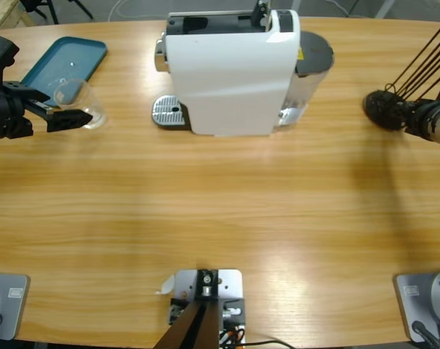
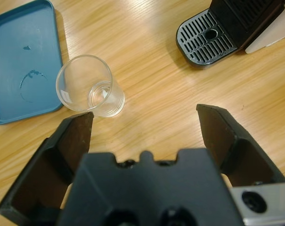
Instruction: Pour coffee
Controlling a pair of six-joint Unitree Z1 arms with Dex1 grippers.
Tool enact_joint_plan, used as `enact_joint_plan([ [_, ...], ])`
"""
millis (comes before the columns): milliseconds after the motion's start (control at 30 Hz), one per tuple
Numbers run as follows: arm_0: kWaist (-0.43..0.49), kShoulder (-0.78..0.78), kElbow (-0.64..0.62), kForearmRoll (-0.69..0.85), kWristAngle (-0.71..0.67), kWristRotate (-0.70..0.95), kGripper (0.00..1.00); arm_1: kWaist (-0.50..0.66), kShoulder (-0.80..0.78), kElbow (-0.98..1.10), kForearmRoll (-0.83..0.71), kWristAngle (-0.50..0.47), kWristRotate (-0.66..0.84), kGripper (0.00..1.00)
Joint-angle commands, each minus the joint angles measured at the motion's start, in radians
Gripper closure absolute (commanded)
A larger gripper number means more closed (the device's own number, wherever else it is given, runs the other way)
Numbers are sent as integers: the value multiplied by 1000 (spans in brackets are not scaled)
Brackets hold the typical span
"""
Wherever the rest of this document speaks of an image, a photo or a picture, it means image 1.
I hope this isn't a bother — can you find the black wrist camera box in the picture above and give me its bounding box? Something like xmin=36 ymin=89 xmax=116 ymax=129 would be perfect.
xmin=0 ymin=34 xmax=20 ymax=88

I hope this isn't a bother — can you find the metal drip tray grille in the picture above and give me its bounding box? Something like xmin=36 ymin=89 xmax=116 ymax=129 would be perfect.
xmin=152 ymin=95 xmax=191 ymax=131

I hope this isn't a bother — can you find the black capsule holder with rods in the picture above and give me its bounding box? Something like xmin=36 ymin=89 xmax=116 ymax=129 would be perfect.
xmin=362 ymin=23 xmax=440 ymax=132

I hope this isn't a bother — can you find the orange wire bundle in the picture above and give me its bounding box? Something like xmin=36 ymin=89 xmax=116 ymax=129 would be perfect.
xmin=219 ymin=325 xmax=247 ymax=345

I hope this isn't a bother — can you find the teal plastic tray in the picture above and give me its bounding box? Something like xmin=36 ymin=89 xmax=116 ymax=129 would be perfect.
xmin=21 ymin=36 xmax=108 ymax=108

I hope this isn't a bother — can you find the dark camera post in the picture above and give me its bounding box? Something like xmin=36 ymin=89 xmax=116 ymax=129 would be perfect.
xmin=152 ymin=268 xmax=220 ymax=349

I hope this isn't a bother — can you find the black tripod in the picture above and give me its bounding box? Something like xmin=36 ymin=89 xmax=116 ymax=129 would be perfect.
xmin=23 ymin=0 xmax=95 ymax=25

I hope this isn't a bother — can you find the white tape scrap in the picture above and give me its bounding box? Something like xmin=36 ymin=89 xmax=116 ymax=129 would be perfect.
xmin=154 ymin=274 xmax=175 ymax=296

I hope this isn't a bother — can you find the thin black cable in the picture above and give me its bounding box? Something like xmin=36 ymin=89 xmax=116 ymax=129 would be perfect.
xmin=241 ymin=339 xmax=300 ymax=349

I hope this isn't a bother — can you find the light wooden crate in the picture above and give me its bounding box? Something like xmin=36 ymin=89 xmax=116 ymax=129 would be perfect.
xmin=0 ymin=0 xmax=37 ymax=32

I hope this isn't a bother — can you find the clear glass cup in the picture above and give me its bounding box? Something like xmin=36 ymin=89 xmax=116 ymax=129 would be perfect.
xmin=53 ymin=79 xmax=108 ymax=130

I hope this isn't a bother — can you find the white mount block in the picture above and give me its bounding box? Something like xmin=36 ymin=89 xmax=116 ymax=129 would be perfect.
xmin=168 ymin=268 xmax=247 ymax=345

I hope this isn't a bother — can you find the white floor cable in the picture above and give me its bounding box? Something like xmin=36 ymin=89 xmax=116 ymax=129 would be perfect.
xmin=108 ymin=0 xmax=169 ymax=20

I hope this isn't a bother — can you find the white capsule coffee machine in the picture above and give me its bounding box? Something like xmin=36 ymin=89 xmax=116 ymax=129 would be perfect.
xmin=152 ymin=0 xmax=301 ymax=138

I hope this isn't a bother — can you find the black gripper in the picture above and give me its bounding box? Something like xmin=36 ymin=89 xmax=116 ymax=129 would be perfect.
xmin=0 ymin=81 xmax=95 ymax=142
xmin=386 ymin=99 xmax=440 ymax=141

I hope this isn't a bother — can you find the arm grey base plate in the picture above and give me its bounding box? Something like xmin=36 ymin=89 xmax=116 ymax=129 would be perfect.
xmin=0 ymin=273 xmax=31 ymax=342
xmin=393 ymin=268 xmax=440 ymax=343

